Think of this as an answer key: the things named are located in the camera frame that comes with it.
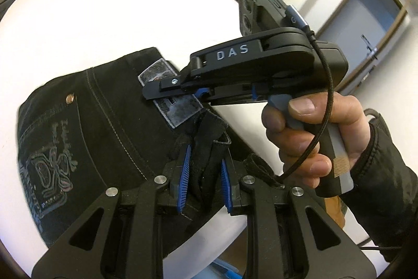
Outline black denim pants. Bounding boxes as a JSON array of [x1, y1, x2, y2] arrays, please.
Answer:
[[17, 47, 274, 254]]

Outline black jacket sleeve forearm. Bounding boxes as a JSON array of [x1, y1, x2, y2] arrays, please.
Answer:
[[341, 114, 417, 262]]

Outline right hand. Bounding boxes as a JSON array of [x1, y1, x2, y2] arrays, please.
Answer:
[[262, 92, 371, 188]]

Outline bed with white sheet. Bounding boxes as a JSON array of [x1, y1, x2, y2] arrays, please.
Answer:
[[0, 0, 374, 279]]

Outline black tracking camera box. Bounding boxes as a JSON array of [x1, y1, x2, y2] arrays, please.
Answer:
[[236, 0, 306, 38]]

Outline black braided cable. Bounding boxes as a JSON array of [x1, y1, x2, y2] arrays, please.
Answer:
[[275, 5, 336, 184]]

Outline door with wooden frame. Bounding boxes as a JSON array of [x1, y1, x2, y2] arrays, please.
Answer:
[[319, 0, 407, 94]]

